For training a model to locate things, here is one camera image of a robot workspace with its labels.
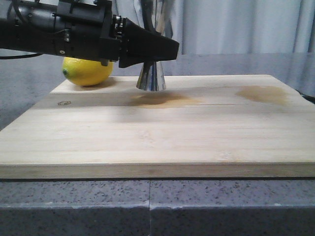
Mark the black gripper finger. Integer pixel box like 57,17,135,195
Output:
119,18,179,68
140,0,160,33

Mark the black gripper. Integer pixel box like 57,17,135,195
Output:
0,0,120,64

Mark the silver double jigger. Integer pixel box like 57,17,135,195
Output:
136,0,174,91

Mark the yellow lemon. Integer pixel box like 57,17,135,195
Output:
62,57,113,86

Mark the grey curtain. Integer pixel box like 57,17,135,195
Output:
110,0,315,56

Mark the wooden cutting board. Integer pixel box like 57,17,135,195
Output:
0,75,315,179

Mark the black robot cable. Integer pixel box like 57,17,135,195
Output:
0,52,44,59

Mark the black cutting board handle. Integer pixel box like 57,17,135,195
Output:
297,90,315,104

